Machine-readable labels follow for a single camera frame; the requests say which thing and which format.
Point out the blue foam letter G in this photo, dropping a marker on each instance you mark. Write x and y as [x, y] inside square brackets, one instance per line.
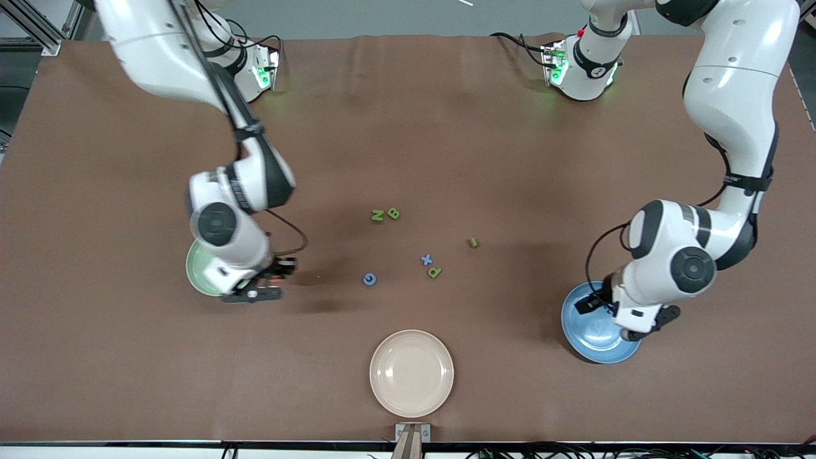
[370, 279]

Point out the green foam letter N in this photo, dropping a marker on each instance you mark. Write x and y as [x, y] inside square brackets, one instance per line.
[377, 215]

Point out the green foam letter B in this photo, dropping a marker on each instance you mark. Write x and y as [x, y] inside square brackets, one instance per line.
[394, 213]

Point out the green foam letter p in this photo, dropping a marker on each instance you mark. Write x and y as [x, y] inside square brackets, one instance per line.
[435, 272]

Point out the silver arm base connector box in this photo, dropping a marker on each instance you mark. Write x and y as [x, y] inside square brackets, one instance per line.
[553, 64]
[268, 70]

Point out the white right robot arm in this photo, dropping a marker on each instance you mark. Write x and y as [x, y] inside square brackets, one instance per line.
[159, 51]

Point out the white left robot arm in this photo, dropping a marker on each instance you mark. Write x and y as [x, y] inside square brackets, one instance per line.
[733, 95]

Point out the light green plate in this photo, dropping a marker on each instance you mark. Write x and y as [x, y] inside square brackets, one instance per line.
[199, 280]

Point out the blue plate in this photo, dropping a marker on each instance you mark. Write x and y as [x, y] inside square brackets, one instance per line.
[593, 347]

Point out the beige plate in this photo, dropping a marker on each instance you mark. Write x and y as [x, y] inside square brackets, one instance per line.
[412, 373]

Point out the brown table mat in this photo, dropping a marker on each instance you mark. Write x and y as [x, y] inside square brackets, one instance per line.
[408, 127]

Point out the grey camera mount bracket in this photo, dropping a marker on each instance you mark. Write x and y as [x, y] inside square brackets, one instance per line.
[412, 440]

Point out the aluminium frame profile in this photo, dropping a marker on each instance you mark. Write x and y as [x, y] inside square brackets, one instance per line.
[48, 44]

